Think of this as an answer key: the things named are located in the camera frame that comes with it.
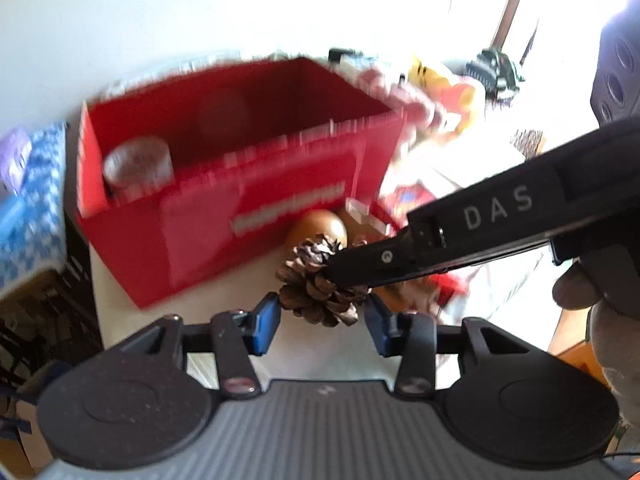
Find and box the brown wooden post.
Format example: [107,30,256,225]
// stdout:
[491,0,534,52]

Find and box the person's right hand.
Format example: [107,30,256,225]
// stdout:
[552,247,640,433]

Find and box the red cardboard box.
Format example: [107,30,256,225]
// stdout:
[75,57,408,309]

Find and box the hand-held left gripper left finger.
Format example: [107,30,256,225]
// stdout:
[117,292,282,402]

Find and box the pink plush toy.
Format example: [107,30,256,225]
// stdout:
[360,67,451,137]

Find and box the brown pine cone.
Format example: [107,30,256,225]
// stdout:
[276,234,369,328]

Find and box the red patterned gift box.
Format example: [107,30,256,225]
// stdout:
[379,182,442,227]

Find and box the orange-brown gourd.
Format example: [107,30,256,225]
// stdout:
[287,209,348,257]

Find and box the blue patterned cloth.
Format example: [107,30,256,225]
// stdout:
[0,122,69,292]

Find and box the clear tape roll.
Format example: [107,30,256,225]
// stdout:
[102,137,174,202]

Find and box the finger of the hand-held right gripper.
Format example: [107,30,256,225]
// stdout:
[320,232,451,302]

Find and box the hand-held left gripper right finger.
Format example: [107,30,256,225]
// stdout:
[365,294,533,402]

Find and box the purple wipes pack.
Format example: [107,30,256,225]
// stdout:
[0,127,34,196]

